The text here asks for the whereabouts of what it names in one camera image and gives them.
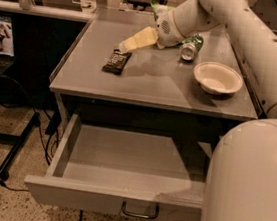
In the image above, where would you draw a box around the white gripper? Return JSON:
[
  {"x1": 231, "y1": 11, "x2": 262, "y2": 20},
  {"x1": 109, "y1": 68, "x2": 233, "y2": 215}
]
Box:
[{"x1": 118, "y1": 0, "x2": 219, "y2": 53}]

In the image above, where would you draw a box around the black rxbar chocolate wrapper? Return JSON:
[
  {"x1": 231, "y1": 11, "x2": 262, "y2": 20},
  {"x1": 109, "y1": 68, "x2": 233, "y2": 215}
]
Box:
[{"x1": 101, "y1": 49, "x2": 131, "y2": 76}]

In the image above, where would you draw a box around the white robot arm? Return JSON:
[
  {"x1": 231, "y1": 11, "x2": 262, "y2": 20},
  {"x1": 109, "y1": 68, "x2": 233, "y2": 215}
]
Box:
[{"x1": 119, "y1": 0, "x2": 277, "y2": 221}]

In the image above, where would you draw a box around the grey open top drawer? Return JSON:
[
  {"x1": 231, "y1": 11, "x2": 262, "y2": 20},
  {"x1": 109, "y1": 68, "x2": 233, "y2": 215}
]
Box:
[{"x1": 25, "y1": 114, "x2": 208, "y2": 221}]

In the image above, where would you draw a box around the green chip bag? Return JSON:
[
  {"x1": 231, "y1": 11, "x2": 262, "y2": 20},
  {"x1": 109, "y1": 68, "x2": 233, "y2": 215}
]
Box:
[{"x1": 151, "y1": 2, "x2": 184, "y2": 49}]

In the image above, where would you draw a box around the grey cabinet table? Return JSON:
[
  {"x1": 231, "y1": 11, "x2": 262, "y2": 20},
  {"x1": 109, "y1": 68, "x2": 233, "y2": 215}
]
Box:
[{"x1": 50, "y1": 8, "x2": 258, "y2": 122}]

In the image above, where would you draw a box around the green soda can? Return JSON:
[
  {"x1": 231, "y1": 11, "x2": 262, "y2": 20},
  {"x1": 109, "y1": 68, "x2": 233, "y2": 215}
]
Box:
[{"x1": 179, "y1": 33, "x2": 204, "y2": 62}]

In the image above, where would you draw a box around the white paper bowl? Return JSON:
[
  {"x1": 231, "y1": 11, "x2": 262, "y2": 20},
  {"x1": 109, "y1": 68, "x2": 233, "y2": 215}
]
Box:
[{"x1": 193, "y1": 62, "x2": 243, "y2": 95}]

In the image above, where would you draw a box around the black desk leg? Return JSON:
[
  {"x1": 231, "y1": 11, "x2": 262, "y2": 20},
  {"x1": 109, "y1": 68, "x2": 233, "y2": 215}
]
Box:
[{"x1": 0, "y1": 112, "x2": 40, "y2": 182}]

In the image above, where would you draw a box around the metal drawer handle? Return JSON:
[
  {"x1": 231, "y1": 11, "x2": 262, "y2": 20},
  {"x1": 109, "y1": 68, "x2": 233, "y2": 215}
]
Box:
[{"x1": 121, "y1": 201, "x2": 160, "y2": 220}]

